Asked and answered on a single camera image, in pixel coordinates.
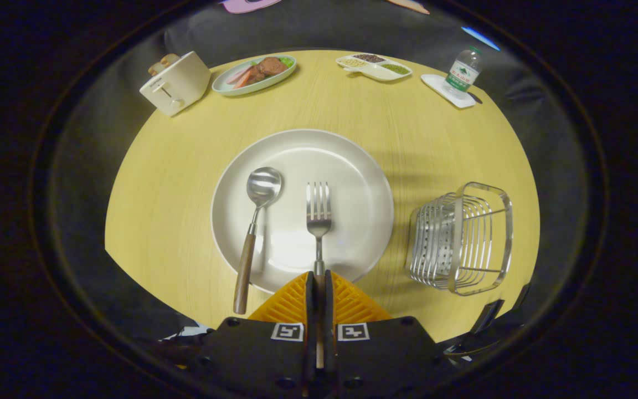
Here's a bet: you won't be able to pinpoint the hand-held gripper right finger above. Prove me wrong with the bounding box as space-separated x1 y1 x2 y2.
319 270 454 397

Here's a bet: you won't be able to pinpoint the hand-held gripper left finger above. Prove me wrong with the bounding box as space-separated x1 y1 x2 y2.
186 270 320 397

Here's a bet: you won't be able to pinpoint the metal fork with wooden handle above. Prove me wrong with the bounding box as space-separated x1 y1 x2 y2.
306 182 332 369

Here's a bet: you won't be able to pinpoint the large round white plate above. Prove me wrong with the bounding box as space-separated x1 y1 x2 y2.
211 129 394 294

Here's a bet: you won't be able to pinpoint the pale green oval plate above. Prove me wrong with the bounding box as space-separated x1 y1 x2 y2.
212 54 297 97

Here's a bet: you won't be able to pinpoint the white divided dish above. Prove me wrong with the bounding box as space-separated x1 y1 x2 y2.
335 53 413 83

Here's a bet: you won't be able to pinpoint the brown meat pieces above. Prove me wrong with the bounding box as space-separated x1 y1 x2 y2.
247 57 289 85

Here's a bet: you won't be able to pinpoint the pink ham slices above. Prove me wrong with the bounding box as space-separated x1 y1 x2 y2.
226 65 253 88

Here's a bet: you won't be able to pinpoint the white rectangular coaster tray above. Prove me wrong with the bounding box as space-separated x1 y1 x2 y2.
421 74 477 109

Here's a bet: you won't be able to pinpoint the cream toaster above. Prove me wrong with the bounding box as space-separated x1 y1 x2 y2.
140 51 212 117

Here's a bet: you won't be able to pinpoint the clear water bottle green label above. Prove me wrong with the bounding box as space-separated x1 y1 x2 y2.
442 47 483 100

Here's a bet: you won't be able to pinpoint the metal spoon with wooden handle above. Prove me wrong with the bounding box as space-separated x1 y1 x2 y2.
233 167 283 315

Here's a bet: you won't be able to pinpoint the metal wire cutlery basket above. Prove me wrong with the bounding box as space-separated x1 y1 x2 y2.
405 182 513 296

